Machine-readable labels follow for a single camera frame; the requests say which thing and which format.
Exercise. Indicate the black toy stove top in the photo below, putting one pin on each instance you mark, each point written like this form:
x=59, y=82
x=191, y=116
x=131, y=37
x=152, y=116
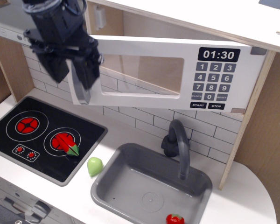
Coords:
x=27, y=138

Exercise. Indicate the grey oven door handle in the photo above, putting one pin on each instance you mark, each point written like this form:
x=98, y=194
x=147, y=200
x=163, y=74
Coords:
x=35, y=214

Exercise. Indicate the grey range hood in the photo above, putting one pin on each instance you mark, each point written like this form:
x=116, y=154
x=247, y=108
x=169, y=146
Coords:
x=14, y=21

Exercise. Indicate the white toy microwave door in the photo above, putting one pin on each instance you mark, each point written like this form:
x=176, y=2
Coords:
x=171, y=74

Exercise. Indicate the grey plastic sink basin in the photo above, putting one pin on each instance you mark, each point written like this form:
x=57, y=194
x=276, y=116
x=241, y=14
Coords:
x=143, y=187

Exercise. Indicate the red toy strawberry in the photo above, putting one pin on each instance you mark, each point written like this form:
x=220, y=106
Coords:
x=174, y=219

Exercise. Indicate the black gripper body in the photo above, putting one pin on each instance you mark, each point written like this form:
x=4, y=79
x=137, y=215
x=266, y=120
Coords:
x=59, y=30

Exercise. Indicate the dark grey toy faucet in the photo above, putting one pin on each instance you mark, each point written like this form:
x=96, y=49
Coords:
x=177, y=143

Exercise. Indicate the red green toy pepper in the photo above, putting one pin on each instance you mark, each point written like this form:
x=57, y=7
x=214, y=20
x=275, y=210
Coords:
x=66, y=143

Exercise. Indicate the wooden microwave cabinet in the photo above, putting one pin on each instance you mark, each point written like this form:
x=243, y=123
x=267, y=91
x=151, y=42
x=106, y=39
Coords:
x=251, y=22

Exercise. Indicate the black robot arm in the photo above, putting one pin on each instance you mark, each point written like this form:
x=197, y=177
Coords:
x=59, y=36

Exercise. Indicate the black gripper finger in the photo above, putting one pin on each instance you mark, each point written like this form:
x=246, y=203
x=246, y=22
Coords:
x=55, y=66
x=87, y=70

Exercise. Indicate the light green toy pear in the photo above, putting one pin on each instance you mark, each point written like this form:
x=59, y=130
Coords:
x=94, y=166

